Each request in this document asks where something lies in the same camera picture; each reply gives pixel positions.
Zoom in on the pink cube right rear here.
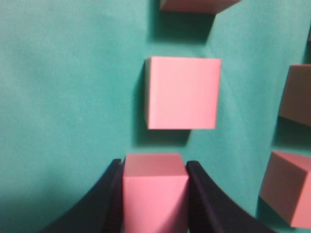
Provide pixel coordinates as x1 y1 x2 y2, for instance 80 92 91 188
278 64 311 126

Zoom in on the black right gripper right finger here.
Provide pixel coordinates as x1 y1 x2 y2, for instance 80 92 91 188
186 161 274 233

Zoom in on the green cloth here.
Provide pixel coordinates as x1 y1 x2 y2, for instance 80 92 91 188
0 0 311 233

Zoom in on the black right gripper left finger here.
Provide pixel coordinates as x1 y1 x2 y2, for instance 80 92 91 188
40 159 124 233

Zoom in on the pink cube moved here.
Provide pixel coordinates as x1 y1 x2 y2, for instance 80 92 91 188
122 153 189 233
259 150 311 229
159 0 240 14
144 56 222 130

